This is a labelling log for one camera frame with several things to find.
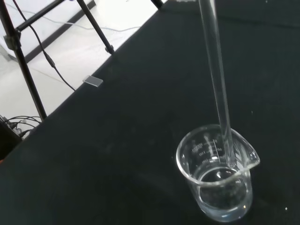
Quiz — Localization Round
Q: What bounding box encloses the clear glass beaker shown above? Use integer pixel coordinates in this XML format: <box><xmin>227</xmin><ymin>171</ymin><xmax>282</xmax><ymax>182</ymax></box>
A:
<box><xmin>176</xmin><ymin>125</ymin><xmax>261</xmax><ymax>223</ymax></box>

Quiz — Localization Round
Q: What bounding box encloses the black tripod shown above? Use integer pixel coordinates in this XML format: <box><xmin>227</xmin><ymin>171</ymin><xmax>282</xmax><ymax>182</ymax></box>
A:
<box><xmin>0</xmin><ymin>0</ymin><xmax>165</xmax><ymax>121</ymax></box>

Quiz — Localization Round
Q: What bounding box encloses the black cable bundle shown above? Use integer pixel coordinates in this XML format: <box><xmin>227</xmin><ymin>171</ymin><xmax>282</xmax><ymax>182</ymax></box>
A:
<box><xmin>0</xmin><ymin>114</ymin><xmax>44</xmax><ymax>142</ymax></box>

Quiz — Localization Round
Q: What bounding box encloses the black bench cloth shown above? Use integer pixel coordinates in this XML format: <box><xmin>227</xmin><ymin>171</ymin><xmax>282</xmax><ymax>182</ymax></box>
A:
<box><xmin>0</xmin><ymin>0</ymin><xmax>300</xmax><ymax>225</ymax></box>

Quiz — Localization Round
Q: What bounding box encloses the clear tape piece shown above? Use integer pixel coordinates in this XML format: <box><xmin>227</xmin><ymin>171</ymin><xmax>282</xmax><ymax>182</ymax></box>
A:
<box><xmin>82</xmin><ymin>75</ymin><xmax>104</xmax><ymax>88</ymax></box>

